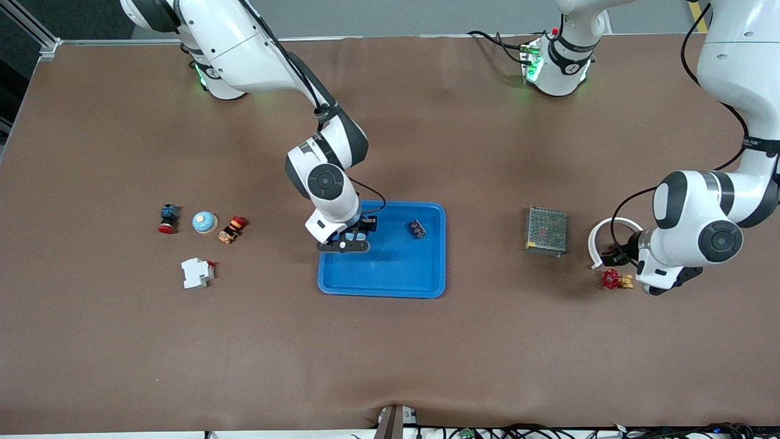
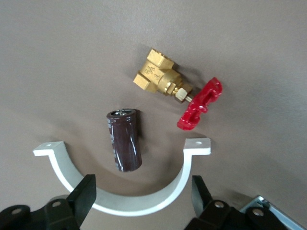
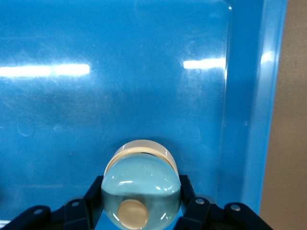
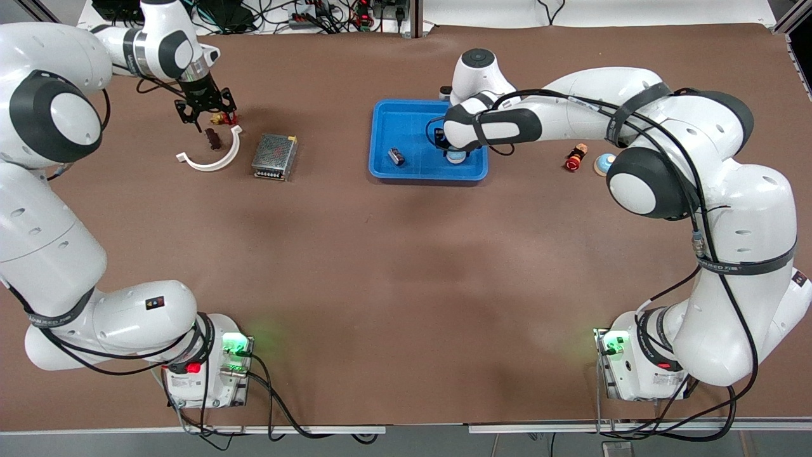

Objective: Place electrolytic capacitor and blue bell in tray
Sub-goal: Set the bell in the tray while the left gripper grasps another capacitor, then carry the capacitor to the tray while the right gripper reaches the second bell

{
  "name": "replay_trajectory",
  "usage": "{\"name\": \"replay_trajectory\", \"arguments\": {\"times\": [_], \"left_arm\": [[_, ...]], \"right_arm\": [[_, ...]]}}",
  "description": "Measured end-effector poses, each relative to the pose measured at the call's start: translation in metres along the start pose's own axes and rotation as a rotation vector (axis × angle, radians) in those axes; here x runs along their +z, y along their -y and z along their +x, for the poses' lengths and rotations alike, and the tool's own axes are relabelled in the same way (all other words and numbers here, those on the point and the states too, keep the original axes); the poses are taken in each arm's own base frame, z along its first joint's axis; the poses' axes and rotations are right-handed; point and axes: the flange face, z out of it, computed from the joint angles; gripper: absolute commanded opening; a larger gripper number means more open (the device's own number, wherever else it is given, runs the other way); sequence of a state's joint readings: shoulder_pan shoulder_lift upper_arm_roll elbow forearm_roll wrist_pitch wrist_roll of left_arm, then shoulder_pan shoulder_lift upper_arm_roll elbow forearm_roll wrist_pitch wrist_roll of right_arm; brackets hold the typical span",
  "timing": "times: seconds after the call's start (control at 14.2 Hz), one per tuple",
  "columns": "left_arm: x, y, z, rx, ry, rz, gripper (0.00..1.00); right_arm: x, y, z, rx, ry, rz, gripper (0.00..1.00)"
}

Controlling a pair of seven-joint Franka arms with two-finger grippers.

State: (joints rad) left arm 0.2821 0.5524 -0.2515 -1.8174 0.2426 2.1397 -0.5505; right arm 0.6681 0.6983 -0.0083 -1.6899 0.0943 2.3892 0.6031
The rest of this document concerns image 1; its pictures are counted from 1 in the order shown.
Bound red pushbutton blue black body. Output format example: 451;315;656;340
159;204;182;235

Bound black base cables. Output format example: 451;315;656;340
467;29;526;65

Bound white curved plastic piece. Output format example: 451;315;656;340
587;217;644;269

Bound green lit base connector box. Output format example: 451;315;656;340
520;38;545;83

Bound blue plastic tray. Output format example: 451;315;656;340
317;200;447;299

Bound grey bracket at table edge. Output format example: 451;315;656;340
373;404;419;439

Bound white circuit breaker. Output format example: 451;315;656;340
181;257;216;291

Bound aluminium frame profile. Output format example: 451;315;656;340
0;0;62;62

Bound orange black red-capped button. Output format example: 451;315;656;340
218;216;247;245

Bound metal mesh power supply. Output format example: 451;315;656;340
525;206;568;258

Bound red handle brass valve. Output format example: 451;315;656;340
602;268;634;290

